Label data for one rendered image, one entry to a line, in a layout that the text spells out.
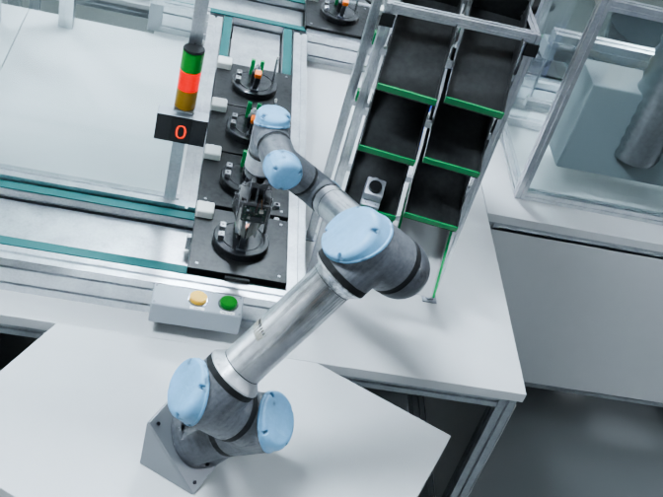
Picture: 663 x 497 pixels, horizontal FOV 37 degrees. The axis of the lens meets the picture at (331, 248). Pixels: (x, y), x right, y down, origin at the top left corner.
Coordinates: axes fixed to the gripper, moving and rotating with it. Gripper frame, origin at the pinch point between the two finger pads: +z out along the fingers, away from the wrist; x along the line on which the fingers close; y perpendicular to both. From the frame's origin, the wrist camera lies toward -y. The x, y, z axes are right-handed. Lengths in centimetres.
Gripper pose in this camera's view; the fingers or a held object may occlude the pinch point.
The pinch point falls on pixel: (246, 231)
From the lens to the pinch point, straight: 237.5
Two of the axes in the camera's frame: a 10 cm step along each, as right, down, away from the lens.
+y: 0.2, 6.4, -7.7
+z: -2.3, 7.5, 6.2
